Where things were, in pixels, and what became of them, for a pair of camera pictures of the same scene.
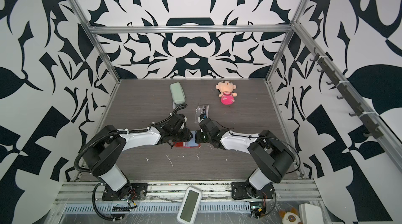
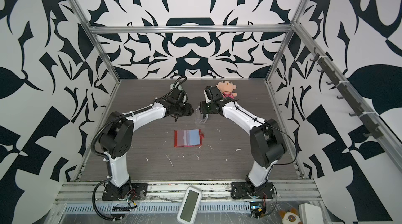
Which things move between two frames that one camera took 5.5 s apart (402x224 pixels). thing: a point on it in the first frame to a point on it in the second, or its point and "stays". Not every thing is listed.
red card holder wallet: [190, 143] stays
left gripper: [188, 135] to [189, 110]
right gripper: [198, 134] to [203, 107]
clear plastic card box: [201, 110] stays
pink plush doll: [226, 88] stays
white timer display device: [188, 211] stays
